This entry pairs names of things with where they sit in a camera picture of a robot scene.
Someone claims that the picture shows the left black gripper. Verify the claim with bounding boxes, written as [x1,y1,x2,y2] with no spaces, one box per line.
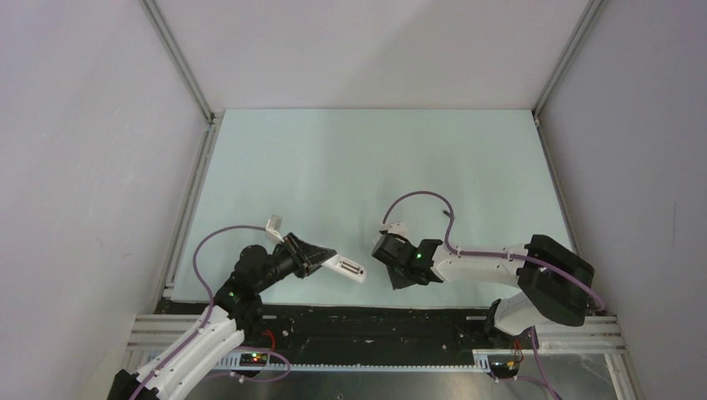
[253,232,336,293]

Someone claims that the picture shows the white remote control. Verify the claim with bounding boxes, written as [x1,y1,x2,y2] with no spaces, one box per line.
[322,254,367,283]

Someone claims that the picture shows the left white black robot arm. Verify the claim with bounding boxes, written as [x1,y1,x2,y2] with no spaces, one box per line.
[108,233,338,399]

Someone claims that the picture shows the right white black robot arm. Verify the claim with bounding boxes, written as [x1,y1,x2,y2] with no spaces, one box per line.
[372,232,594,348]

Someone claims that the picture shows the left controller board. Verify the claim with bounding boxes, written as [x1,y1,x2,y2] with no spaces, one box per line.
[238,352,269,368]

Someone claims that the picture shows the controller board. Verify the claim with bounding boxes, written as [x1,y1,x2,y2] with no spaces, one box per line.
[489,361,522,381]
[238,352,269,368]

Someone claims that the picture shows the right controller board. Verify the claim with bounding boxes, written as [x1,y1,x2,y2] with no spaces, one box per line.
[489,361,522,381]

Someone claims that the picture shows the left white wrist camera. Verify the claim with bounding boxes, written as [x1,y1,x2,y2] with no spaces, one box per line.
[264,214,283,245]

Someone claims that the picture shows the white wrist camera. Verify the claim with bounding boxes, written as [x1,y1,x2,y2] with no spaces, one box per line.
[379,222,410,242]
[264,214,283,245]

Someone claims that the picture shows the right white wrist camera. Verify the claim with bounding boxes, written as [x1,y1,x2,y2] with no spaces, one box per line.
[379,222,410,242]

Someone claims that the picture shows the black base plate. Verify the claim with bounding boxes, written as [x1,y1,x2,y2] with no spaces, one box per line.
[160,302,540,367]

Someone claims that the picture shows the grey slotted cable duct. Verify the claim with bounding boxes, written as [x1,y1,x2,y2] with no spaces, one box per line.
[212,352,491,373]

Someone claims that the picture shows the left aluminium frame rail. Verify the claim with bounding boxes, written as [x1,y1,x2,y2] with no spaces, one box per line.
[140,0,218,300]

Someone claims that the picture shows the aluminium frame rail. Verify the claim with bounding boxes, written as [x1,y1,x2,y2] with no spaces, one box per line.
[140,0,218,300]
[531,0,609,254]

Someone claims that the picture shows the right aluminium frame rail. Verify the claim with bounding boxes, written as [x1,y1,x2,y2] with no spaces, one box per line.
[531,0,609,254]

